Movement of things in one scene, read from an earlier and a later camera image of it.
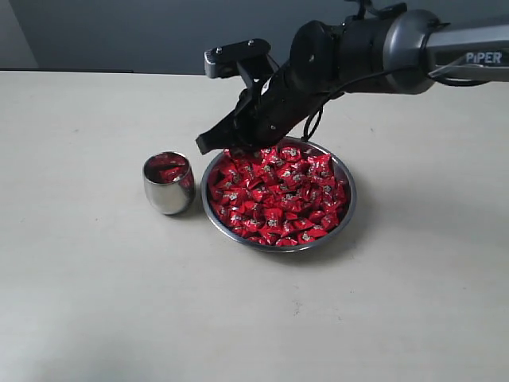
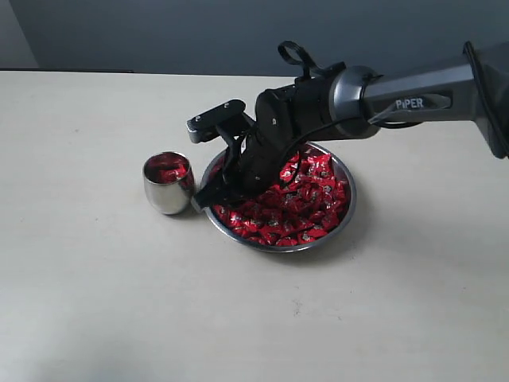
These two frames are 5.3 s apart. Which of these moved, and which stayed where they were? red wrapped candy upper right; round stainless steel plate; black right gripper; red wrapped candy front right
Moved: black right gripper
Stayed: red wrapped candy upper right; round stainless steel plate; red wrapped candy front right
